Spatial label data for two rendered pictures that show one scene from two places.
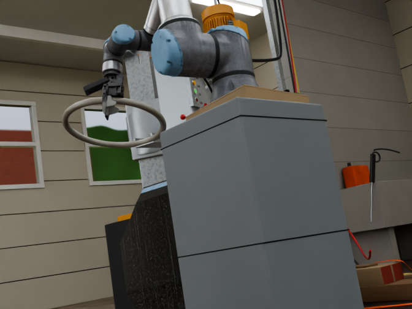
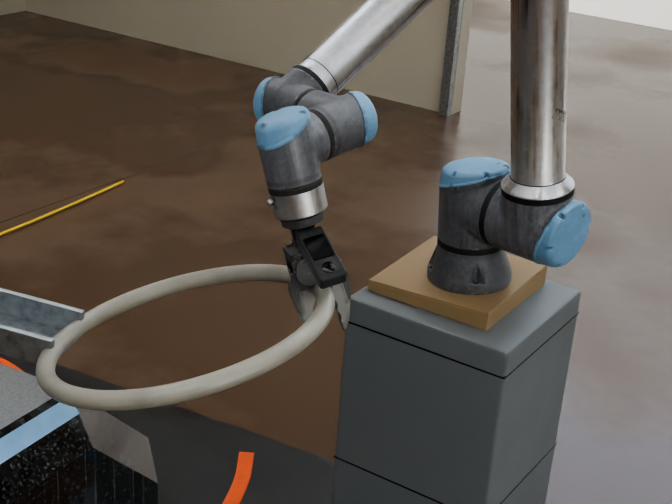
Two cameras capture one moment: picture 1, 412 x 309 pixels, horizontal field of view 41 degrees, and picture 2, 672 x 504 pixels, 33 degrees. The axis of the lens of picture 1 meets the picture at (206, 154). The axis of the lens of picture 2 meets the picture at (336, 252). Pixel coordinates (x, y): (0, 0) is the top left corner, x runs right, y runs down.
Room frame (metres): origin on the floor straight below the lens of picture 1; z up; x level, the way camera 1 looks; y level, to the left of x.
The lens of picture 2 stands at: (2.76, 2.02, 1.96)
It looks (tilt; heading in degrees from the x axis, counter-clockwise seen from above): 24 degrees down; 254
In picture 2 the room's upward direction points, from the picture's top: 4 degrees clockwise
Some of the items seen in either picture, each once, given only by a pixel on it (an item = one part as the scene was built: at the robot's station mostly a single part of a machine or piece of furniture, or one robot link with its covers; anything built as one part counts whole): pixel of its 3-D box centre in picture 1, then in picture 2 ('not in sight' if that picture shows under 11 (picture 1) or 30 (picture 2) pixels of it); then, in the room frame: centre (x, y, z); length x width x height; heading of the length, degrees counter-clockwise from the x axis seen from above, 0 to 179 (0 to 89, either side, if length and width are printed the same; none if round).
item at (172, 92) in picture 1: (190, 101); not in sight; (3.18, 0.04, 1.33); 0.36 x 0.22 x 0.45; 151
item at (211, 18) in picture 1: (223, 35); not in sight; (3.68, -0.26, 1.90); 0.31 x 0.28 x 0.40; 61
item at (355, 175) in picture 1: (359, 176); not in sight; (6.13, -1.65, 1.00); 0.50 x 0.22 x 0.33; 131
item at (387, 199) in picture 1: (393, 223); not in sight; (6.05, -1.88, 0.43); 1.30 x 0.62 x 0.86; 131
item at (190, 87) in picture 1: (191, 83); not in sight; (2.99, 0.02, 1.38); 0.08 x 0.03 x 0.28; 151
